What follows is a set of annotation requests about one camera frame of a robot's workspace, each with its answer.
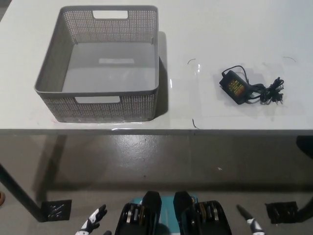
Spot grey perforated plastic basket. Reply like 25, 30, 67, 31
34, 4, 161, 123

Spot black power adapter with cord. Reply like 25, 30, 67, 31
219, 65, 286, 106

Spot black rounded object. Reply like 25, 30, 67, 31
295, 136, 313, 158

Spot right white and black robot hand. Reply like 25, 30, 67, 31
236, 204, 265, 235

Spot black metal table leg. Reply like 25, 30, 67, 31
294, 193, 313, 217
0, 163, 47, 222

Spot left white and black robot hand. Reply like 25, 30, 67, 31
75, 204, 112, 235

